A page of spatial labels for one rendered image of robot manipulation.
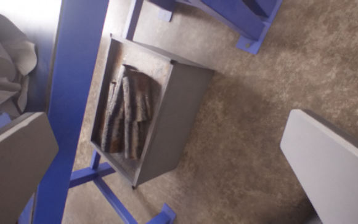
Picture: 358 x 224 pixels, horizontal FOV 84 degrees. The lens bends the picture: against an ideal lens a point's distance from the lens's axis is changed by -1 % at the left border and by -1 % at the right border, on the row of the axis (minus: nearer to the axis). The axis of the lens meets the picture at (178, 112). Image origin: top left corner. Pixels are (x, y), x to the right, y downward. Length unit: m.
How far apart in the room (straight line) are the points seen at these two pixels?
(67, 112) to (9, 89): 0.09
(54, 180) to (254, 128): 0.66
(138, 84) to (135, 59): 0.14
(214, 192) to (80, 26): 0.84
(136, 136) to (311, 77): 0.64
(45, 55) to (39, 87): 0.05
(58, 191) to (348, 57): 0.83
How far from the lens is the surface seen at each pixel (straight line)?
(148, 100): 0.75
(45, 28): 0.36
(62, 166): 0.44
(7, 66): 0.40
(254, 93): 0.82
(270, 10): 0.84
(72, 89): 0.36
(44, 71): 0.36
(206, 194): 1.02
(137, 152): 0.81
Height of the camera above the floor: 0.79
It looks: 52 degrees down
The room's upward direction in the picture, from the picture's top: 96 degrees counter-clockwise
